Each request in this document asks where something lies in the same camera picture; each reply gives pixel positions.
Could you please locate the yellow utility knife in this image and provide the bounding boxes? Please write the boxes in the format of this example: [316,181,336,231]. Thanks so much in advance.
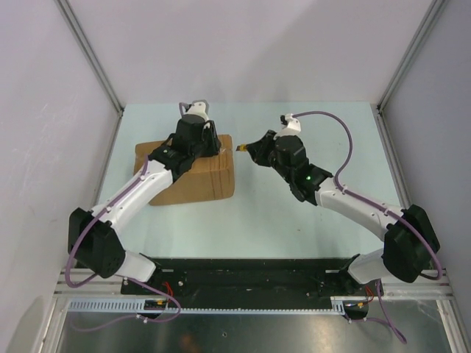
[235,144,247,151]

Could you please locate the brown cardboard express box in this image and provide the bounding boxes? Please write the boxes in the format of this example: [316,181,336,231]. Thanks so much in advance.
[148,135,235,207]

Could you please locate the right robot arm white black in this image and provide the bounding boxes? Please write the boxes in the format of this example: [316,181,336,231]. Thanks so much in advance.
[236,130,440,295]

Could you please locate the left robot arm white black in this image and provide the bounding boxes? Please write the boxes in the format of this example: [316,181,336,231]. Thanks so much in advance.
[65,112,221,294]

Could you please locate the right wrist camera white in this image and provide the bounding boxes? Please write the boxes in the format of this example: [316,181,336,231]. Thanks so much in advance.
[277,113,301,138]

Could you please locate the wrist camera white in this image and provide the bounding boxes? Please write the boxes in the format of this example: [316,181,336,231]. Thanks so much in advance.
[185,99,209,120]
[277,113,301,138]

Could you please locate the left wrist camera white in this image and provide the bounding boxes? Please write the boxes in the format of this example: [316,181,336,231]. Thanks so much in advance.
[185,99,209,120]

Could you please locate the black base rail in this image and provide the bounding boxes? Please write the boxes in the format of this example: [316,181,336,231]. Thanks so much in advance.
[121,258,375,309]

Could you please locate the white slotted cable duct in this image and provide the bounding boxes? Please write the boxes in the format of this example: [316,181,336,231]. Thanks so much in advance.
[68,298,367,315]

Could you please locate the left aluminium frame post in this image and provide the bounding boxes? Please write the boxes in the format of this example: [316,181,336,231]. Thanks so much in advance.
[53,0,124,116]

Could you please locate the aluminium frame post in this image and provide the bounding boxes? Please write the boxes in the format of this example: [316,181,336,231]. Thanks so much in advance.
[53,0,124,116]
[376,0,449,114]

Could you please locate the right aluminium frame post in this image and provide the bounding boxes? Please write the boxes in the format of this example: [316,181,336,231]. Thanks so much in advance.
[376,0,449,114]

